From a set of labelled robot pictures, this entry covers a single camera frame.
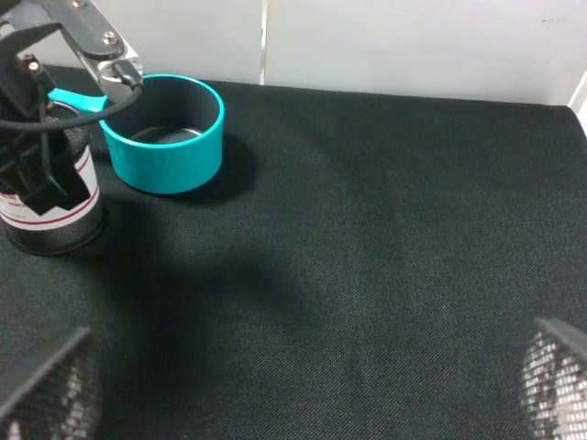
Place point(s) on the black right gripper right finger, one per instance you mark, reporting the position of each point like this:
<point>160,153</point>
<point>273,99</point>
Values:
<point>553,379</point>

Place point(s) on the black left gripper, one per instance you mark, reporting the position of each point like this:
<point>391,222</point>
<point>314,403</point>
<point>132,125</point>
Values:
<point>38,167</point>

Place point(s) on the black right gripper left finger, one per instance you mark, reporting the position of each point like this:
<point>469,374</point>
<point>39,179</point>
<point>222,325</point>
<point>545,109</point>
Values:
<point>54,392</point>

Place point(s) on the black mesh pen holder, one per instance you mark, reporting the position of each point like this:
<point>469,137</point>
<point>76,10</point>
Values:
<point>52,223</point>

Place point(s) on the teal toy saucepan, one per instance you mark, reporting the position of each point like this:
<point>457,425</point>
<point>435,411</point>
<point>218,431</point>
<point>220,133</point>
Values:
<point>171,139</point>

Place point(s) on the black table cloth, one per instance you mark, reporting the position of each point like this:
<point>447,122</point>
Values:
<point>363,266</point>

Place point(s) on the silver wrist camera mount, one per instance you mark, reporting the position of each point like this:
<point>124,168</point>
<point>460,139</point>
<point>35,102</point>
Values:
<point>105,54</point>

